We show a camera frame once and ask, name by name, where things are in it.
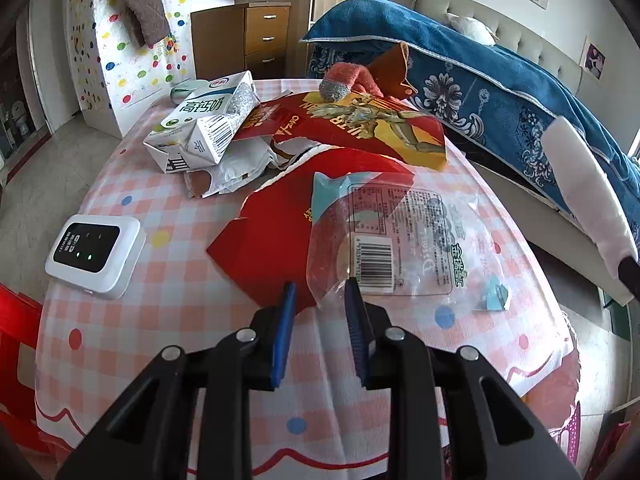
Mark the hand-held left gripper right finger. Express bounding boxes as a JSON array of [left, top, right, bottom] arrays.
[[344, 277, 583, 480]]

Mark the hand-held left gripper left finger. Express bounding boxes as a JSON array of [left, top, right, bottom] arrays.
[[55, 281, 301, 480]]

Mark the clear plastic wrapper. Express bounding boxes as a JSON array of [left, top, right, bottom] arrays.
[[306, 171, 493, 308]]

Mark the coral knitted sock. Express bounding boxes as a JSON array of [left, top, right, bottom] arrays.
[[320, 62, 386, 102]]

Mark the person's right forearm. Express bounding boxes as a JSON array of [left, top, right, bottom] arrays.
[[542, 116, 640, 278]]

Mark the green board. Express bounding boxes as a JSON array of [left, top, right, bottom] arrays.
[[600, 280, 632, 336]]

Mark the torn red paper bag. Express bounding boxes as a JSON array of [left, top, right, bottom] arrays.
[[206, 144, 417, 317]]

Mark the small teal wrapper scrap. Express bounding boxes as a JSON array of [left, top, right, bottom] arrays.
[[475, 275, 512, 311]]

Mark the crumpled white paper packaging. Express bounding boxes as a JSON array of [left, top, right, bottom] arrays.
[[184, 137, 296, 200]]

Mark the white portable router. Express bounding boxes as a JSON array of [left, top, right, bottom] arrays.
[[45, 214, 147, 301]]

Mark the red yellow printed paper piece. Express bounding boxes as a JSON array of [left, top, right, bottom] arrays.
[[232, 91, 447, 171]]

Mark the white green milk carton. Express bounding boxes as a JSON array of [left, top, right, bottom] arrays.
[[143, 71, 261, 175]]

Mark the blue patterned blanket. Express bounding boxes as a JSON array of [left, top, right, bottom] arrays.
[[300, 0, 640, 256]]

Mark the beige upholstered bed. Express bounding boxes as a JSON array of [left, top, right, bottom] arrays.
[[412, 0, 633, 307]]

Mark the red plastic stool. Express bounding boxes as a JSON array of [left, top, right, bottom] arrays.
[[0, 282, 48, 456]]

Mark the white pillow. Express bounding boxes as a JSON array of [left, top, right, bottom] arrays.
[[446, 12, 500, 45]]

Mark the wooden drawer cabinet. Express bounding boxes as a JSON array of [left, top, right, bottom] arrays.
[[191, 2, 292, 81]]

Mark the polka dot white cabinet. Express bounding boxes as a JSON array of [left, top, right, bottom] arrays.
[[65, 0, 201, 138]]

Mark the brown grey coat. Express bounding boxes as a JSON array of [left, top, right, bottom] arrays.
[[111, 0, 173, 48]]

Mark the small wall photo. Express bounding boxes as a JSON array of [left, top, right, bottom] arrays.
[[580, 35, 607, 80]]

